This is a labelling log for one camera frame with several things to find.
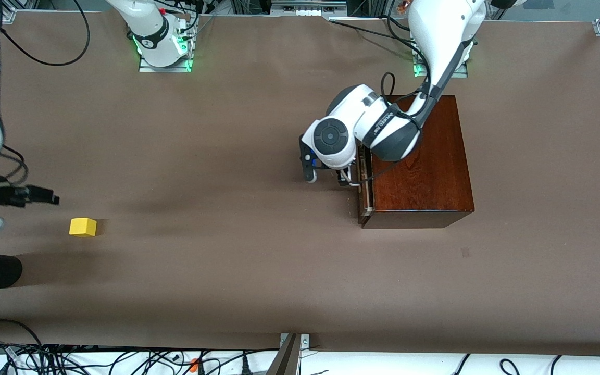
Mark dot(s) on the light wooden drawer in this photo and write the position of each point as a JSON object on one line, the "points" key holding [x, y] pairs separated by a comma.
{"points": [[366, 192]]}

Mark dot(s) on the yellow cube block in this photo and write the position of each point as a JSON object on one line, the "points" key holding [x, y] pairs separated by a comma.
{"points": [[82, 227]]}

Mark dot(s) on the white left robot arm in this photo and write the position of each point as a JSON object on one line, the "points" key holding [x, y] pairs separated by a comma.
{"points": [[435, 36]]}

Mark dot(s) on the dark red wooden cabinet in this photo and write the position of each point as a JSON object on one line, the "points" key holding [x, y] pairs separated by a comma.
{"points": [[425, 166]]}

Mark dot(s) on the grey power strip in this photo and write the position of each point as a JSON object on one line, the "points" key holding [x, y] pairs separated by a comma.
{"points": [[308, 8]]}

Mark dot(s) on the dark metal strut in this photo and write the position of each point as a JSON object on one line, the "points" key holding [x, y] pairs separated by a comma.
{"points": [[287, 359]]}

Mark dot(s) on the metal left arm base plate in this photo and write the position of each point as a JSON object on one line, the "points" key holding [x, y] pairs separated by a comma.
{"points": [[461, 73]]}

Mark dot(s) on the aluminium table bracket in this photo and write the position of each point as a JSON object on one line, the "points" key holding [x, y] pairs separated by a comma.
{"points": [[305, 341]]}

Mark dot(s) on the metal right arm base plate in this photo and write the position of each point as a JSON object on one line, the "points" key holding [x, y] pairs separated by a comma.
{"points": [[164, 69]]}

